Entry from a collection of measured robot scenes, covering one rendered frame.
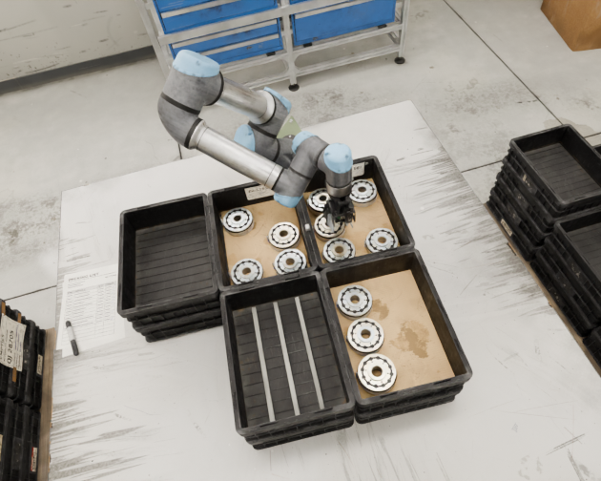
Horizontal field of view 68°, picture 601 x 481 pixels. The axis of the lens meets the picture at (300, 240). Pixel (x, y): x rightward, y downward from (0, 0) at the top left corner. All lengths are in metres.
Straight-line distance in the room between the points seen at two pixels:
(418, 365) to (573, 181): 1.29
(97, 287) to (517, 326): 1.43
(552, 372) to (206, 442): 1.03
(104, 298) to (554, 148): 2.04
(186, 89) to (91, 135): 2.34
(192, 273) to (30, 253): 1.70
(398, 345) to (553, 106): 2.47
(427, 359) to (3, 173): 3.10
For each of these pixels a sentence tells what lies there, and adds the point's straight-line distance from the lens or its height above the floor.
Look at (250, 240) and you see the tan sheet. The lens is 1.52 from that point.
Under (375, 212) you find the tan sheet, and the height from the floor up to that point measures 0.83.
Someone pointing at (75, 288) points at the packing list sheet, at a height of 0.70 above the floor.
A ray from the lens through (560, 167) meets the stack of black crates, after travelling 2.34.
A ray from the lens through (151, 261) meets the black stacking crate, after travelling 1.58.
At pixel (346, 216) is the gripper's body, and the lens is 1.36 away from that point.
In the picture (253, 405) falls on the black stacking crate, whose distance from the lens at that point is 1.29.
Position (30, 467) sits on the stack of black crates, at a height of 0.20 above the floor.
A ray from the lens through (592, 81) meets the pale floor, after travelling 3.77.
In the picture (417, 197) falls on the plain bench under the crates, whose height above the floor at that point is 0.70.
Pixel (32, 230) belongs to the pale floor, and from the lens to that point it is 3.18.
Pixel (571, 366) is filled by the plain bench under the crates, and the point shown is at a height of 0.70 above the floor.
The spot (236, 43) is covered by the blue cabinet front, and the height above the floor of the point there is 0.44.
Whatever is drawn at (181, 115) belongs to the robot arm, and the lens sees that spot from 1.31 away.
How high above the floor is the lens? 2.05
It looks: 55 degrees down
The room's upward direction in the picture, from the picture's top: 9 degrees counter-clockwise
